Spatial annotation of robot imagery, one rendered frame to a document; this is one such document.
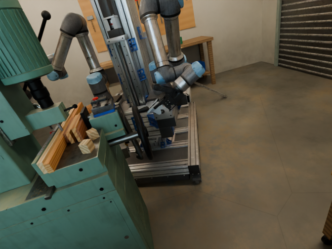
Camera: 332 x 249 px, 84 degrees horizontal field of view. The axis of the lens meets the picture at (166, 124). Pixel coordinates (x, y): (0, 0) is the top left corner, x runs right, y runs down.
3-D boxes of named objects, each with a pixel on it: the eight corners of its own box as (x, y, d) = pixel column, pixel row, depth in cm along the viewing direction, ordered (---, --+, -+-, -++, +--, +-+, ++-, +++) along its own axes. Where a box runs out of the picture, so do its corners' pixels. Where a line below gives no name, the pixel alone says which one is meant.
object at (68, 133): (75, 142, 82) (69, 132, 79) (71, 144, 81) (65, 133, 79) (82, 123, 99) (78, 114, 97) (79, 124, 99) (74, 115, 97)
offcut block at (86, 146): (87, 147, 75) (82, 139, 73) (95, 146, 74) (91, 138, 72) (82, 153, 72) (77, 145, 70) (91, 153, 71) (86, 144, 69)
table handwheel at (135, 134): (156, 158, 106) (155, 157, 77) (123, 170, 104) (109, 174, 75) (141, 112, 111) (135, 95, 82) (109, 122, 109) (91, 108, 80)
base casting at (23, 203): (115, 190, 77) (107, 174, 73) (-28, 240, 72) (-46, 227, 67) (116, 138, 117) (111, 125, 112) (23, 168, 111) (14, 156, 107)
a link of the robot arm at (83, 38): (94, 90, 151) (60, 15, 125) (97, 85, 164) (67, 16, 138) (107, 86, 151) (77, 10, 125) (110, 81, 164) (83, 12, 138)
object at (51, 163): (54, 171, 66) (48, 163, 64) (49, 173, 65) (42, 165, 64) (84, 106, 124) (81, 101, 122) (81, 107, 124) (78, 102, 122)
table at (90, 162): (128, 161, 71) (122, 148, 68) (48, 187, 68) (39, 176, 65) (123, 106, 124) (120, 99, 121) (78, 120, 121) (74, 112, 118)
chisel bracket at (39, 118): (67, 123, 80) (58, 106, 76) (34, 134, 78) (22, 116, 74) (71, 117, 86) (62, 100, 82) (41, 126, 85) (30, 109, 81)
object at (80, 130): (85, 142, 80) (78, 130, 77) (82, 143, 80) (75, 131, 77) (91, 119, 101) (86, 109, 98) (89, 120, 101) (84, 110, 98)
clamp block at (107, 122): (123, 128, 90) (117, 111, 85) (96, 137, 88) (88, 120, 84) (122, 116, 103) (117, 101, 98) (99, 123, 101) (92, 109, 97)
